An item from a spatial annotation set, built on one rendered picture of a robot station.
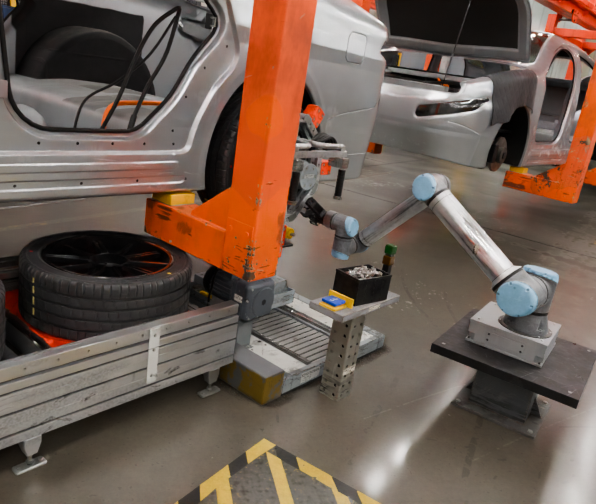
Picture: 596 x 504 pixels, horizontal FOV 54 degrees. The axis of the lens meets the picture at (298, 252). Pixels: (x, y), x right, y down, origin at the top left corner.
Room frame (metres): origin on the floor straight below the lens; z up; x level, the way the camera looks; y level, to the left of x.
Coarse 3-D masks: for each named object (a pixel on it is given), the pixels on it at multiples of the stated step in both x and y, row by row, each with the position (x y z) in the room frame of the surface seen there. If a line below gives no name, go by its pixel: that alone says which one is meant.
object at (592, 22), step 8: (536, 0) 10.80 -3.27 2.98; (544, 0) 10.67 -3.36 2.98; (552, 0) 11.12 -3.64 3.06; (560, 0) 11.33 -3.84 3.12; (568, 0) 11.74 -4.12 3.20; (576, 0) 11.72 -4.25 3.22; (584, 0) 13.13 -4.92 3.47; (592, 0) 13.72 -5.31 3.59; (552, 8) 11.36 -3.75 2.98; (560, 8) 11.22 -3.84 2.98; (568, 8) 11.83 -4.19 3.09; (576, 8) 12.17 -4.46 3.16; (584, 8) 12.32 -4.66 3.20; (592, 8) 13.64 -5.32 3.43; (568, 16) 11.99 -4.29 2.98; (584, 16) 12.63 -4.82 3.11; (592, 16) 13.02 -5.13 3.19; (584, 24) 12.69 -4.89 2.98; (592, 24) 13.14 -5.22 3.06
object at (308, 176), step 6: (306, 162) 2.73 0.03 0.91; (306, 168) 2.70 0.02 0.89; (312, 168) 2.73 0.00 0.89; (300, 174) 2.67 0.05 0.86; (306, 174) 2.70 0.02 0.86; (312, 174) 2.74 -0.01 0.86; (300, 180) 2.68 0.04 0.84; (306, 180) 2.71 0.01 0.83; (312, 180) 2.75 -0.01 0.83; (300, 186) 2.69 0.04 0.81; (306, 186) 2.72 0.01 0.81; (312, 186) 2.75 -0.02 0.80
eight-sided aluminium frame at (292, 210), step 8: (304, 120) 2.87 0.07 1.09; (304, 128) 2.95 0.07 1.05; (312, 128) 2.93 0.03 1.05; (312, 136) 2.94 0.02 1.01; (312, 160) 3.03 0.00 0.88; (320, 160) 3.01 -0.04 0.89; (320, 168) 3.02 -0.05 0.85; (304, 192) 3.02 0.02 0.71; (312, 192) 2.99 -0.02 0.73; (296, 200) 2.97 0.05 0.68; (304, 200) 2.95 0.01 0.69; (288, 208) 2.93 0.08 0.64; (296, 208) 2.91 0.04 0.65; (288, 216) 2.87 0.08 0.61; (296, 216) 2.91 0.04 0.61
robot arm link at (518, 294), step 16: (432, 176) 2.55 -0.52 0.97; (416, 192) 2.56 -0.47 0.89; (432, 192) 2.51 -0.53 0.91; (448, 192) 2.53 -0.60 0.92; (432, 208) 2.52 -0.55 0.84; (448, 208) 2.47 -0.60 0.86; (464, 208) 2.50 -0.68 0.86; (448, 224) 2.46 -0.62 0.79; (464, 224) 2.42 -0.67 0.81; (464, 240) 2.40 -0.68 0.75; (480, 240) 2.38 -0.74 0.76; (480, 256) 2.35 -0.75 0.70; (496, 256) 2.33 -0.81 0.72; (496, 272) 2.30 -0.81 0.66; (512, 272) 2.27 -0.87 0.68; (496, 288) 2.28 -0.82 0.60; (512, 288) 2.22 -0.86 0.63; (528, 288) 2.20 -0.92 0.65; (544, 288) 2.29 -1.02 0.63; (512, 304) 2.21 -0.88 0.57; (528, 304) 2.18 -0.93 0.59
